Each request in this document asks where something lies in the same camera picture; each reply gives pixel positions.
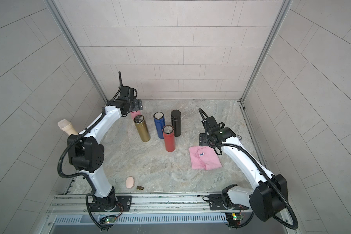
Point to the pink oval soap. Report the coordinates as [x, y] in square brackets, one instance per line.
[130, 182]

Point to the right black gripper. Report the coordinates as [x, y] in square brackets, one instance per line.
[206, 134]

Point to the circuit board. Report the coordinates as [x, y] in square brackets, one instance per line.
[108, 219]
[234, 219]

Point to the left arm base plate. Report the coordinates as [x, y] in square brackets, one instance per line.
[122, 203]

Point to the red thermos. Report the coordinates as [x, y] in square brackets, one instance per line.
[169, 138]

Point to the pink cloth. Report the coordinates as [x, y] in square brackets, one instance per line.
[204, 158]

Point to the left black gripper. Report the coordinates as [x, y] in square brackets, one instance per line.
[135, 103]

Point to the beige microphone-shaped holder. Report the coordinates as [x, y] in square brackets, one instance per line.
[67, 127]

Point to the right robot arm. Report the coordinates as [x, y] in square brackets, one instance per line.
[268, 197]

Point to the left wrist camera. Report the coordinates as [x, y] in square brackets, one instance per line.
[136, 105]

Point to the pink thermos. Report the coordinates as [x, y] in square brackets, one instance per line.
[135, 113]

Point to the aluminium front rail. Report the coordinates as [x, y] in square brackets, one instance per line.
[143, 203]

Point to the left circuit board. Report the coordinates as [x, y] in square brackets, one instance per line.
[108, 219]

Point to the right circuit board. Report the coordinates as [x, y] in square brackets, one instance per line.
[234, 219]

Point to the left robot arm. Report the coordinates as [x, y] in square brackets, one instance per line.
[84, 155]

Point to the blue thermos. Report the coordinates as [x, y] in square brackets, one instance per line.
[159, 121]

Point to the black thermos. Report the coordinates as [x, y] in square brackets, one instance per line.
[176, 122]

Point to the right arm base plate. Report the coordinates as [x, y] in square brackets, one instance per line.
[216, 202]

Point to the gold thermos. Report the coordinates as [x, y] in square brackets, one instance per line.
[142, 128]

